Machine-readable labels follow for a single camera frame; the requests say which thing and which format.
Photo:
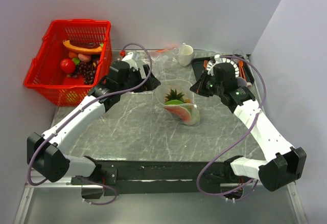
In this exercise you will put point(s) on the clear glass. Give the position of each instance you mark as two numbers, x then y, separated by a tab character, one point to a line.
237	55

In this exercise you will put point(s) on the red plastic basket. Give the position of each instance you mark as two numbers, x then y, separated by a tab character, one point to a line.
75	54

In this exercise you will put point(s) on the toy pineapple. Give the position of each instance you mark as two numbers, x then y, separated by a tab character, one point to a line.
174	95

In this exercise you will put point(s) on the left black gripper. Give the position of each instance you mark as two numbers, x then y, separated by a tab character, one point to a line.
152	83

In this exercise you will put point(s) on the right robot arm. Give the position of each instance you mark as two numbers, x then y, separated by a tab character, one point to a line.
283	163

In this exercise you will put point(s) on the black base frame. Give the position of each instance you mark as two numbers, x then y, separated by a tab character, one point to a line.
141	177

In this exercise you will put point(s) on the beige purple mug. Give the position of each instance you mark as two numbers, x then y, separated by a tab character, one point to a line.
243	83

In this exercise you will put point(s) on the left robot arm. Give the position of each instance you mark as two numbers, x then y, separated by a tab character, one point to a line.
46	152

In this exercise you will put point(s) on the striped white plate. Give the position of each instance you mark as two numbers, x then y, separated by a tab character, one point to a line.
217	60

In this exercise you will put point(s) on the crumpled clear bag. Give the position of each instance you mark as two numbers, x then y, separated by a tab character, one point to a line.
167	57

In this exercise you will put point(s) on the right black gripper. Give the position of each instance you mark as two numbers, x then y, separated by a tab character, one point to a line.
199	87

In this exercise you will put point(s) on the toy grapes bunch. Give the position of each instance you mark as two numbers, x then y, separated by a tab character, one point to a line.
86	70

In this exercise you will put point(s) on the orange fork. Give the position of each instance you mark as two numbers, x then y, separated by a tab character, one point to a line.
205	64

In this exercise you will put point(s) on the toy red apple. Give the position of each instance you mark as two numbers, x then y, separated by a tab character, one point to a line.
67	65

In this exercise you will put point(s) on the black tray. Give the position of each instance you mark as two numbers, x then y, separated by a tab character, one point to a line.
198	69

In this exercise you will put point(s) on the toy green cabbage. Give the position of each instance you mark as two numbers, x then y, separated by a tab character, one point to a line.
195	117

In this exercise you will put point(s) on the toy peach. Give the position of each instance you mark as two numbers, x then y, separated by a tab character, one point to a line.
84	57

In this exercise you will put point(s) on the toy papaya slice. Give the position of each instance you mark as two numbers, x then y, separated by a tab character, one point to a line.
88	48

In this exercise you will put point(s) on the orange spoon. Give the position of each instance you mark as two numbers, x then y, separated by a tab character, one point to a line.
241	69

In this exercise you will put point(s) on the polka dot zip bag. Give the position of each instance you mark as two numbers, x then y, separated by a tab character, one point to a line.
181	86

